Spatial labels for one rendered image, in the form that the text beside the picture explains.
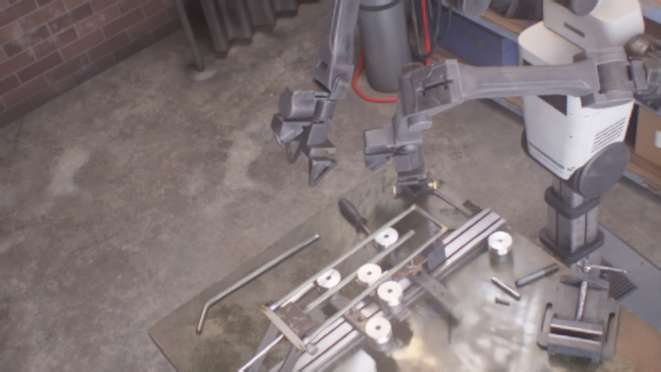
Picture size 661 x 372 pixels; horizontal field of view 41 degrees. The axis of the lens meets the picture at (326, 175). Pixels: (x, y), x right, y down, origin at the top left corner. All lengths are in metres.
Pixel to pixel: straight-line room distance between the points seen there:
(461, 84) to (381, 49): 2.20
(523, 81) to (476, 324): 0.56
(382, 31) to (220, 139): 0.84
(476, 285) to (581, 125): 0.41
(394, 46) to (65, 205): 1.52
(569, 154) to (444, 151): 1.52
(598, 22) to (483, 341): 0.69
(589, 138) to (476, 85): 0.54
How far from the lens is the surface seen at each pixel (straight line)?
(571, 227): 2.29
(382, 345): 1.79
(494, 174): 3.41
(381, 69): 3.75
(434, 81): 1.50
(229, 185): 3.59
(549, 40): 1.99
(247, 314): 1.98
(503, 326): 1.87
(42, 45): 4.30
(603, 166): 2.11
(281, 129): 1.86
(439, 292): 1.87
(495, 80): 1.54
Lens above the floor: 2.40
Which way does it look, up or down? 43 degrees down
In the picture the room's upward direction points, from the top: 14 degrees counter-clockwise
